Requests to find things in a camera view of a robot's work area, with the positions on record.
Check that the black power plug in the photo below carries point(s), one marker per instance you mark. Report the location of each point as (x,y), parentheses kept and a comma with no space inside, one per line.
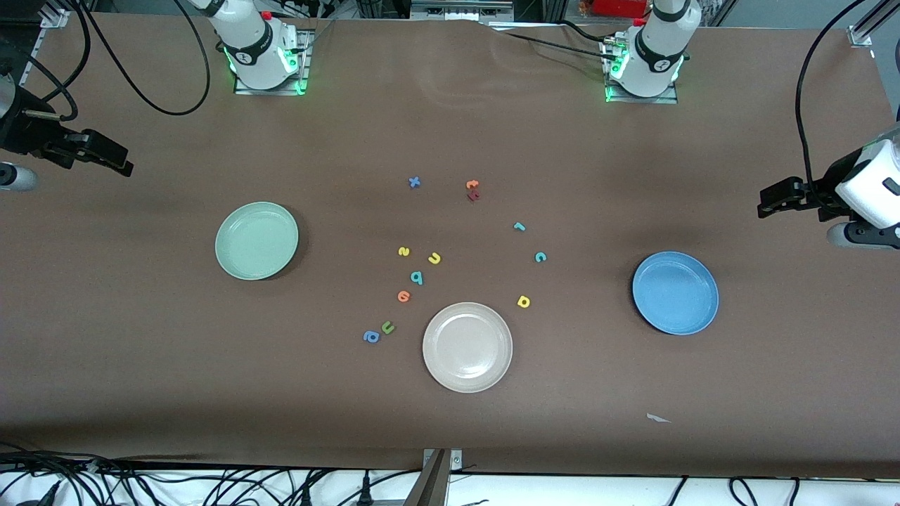
(306,496)
(364,490)

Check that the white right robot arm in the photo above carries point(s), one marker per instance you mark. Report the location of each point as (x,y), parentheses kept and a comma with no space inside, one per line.
(249,42)

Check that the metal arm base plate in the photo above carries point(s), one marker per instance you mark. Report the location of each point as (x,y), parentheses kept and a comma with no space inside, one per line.
(304,77)
(668,100)

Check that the metal table edge bracket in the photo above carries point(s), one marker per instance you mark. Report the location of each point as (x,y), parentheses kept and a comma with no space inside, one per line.
(434,478)

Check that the red box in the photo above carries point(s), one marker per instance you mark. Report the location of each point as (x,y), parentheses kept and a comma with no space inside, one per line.
(619,7)

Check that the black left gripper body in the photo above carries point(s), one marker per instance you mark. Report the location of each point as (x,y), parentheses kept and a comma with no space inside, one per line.
(822,192)

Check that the aluminium frame corner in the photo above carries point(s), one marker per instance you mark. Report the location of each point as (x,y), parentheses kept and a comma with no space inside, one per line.
(53,15)

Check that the silver metal fixture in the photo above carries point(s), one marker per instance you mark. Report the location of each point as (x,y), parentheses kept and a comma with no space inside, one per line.
(460,8)

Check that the aluminium frame rail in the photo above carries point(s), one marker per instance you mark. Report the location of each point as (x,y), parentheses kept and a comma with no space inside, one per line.
(863,29)

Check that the blue plate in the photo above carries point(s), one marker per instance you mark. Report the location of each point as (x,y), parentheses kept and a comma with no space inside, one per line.
(675,293)

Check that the beige plate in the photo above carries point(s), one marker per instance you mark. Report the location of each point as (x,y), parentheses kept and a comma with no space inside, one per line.
(467,347)

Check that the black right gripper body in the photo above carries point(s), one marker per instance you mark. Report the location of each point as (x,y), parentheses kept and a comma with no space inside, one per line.
(29,133)

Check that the blue foam letter a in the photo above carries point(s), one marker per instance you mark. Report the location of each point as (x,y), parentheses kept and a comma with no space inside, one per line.
(368,338)

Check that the white paper scrap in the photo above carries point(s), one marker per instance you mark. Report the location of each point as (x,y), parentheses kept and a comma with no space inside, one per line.
(657,419)

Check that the green plate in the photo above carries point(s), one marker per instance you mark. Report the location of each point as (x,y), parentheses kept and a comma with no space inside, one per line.
(256,241)

